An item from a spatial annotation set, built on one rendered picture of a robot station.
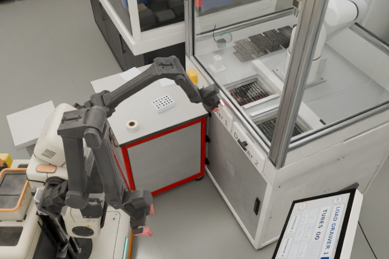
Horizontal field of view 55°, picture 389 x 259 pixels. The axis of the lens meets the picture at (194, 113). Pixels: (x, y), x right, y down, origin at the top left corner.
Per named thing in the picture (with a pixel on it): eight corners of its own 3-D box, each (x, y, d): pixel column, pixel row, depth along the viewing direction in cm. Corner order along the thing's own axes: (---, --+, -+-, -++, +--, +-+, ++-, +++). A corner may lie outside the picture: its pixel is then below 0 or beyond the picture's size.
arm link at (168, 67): (161, 48, 146) (169, 71, 143) (180, 56, 157) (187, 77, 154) (85, 99, 165) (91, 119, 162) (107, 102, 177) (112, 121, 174)
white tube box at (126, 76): (127, 87, 247) (127, 80, 243) (120, 80, 252) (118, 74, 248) (143, 78, 253) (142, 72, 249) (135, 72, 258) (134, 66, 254)
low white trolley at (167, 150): (134, 212, 266) (118, 144, 212) (109, 152, 305) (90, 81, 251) (206, 182, 283) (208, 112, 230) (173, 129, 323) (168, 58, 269)
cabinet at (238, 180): (255, 257, 242) (273, 189, 185) (187, 148, 307) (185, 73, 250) (364, 200, 271) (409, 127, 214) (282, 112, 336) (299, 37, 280)
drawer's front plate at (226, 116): (229, 132, 210) (230, 118, 202) (205, 100, 228) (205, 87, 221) (231, 131, 211) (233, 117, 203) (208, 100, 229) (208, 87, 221)
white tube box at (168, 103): (158, 114, 229) (157, 109, 226) (151, 106, 234) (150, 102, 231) (175, 106, 234) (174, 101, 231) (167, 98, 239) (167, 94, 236)
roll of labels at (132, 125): (136, 122, 224) (136, 118, 221) (139, 130, 219) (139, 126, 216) (125, 126, 222) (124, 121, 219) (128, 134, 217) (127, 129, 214)
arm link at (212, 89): (186, 88, 192) (191, 102, 189) (204, 77, 186) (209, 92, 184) (199, 91, 202) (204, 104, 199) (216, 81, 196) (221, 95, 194)
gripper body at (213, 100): (221, 100, 201) (213, 95, 195) (208, 113, 203) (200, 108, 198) (216, 92, 205) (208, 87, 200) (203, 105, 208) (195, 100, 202)
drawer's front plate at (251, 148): (260, 173, 190) (262, 159, 182) (231, 135, 208) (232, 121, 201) (263, 171, 191) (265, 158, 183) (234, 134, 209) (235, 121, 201)
